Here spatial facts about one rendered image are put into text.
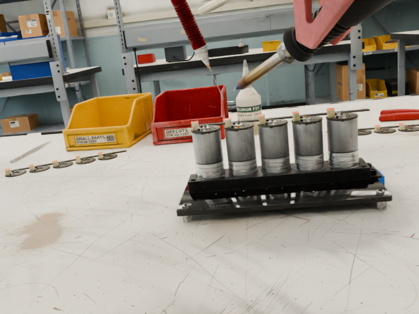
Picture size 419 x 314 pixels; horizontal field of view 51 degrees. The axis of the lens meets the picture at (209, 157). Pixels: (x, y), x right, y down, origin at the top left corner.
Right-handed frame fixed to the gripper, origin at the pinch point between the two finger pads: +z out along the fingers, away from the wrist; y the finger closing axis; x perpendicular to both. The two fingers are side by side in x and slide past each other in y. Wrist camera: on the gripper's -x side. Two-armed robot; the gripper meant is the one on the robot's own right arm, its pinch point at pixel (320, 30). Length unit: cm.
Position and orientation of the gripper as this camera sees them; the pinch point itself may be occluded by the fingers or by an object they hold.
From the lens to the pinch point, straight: 29.9
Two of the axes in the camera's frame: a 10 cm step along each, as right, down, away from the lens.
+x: 6.2, 5.6, -5.5
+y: -7.6, 2.5, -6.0
